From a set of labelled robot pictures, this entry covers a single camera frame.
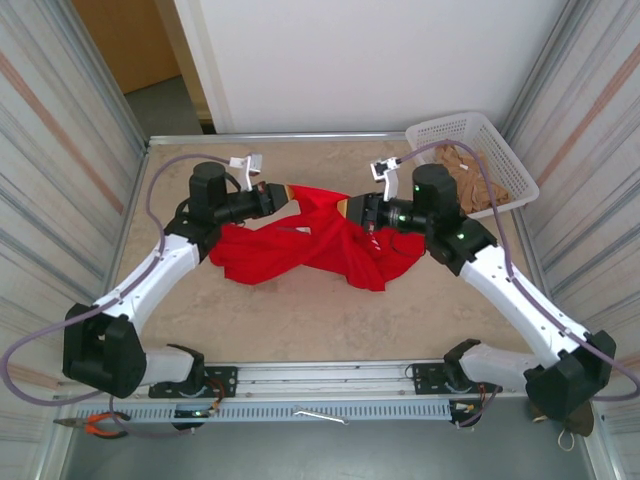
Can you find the red t-shirt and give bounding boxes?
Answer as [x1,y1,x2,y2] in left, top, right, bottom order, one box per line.
[208,183,426,294]

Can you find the white plastic basket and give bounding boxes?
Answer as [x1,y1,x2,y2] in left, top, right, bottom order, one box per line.
[405,110,541,221]

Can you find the tan cloth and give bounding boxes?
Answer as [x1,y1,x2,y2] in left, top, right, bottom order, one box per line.
[432,142,512,211]

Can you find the brown wooden door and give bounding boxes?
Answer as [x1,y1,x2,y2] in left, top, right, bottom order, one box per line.
[72,0,182,96]

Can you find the metal hex key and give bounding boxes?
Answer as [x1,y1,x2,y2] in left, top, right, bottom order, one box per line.
[292,405,351,428]

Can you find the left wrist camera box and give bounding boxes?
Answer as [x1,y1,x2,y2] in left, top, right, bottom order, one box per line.
[228,153,265,194]

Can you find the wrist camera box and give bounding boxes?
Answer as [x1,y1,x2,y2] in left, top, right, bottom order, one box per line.
[228,153,265,194]
[369,157,402,201]

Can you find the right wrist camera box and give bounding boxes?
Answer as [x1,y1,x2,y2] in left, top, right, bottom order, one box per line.
[369,157,402,201]

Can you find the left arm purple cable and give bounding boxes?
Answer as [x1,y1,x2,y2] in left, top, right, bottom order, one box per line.
[2,155,234,441]

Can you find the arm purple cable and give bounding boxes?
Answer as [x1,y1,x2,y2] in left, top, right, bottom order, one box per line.
[2,155,234,441]
[394,139,640,429]

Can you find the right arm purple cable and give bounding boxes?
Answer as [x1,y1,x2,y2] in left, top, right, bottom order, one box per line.
[394,139,640,429]

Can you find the aluminium mounting rail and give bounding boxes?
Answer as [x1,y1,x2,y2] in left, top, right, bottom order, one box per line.
[57,355,597,404]

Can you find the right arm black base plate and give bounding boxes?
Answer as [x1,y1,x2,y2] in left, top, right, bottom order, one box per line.
[411,360,503,396]

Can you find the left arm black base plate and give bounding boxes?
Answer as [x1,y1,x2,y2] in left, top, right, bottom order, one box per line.
[148,365,239,400]

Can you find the grey slotted cable duct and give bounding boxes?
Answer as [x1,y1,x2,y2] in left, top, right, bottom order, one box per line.
[118,399,454,423]

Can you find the orange handled pliers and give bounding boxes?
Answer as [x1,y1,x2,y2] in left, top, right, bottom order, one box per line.
[52,412,132,441]

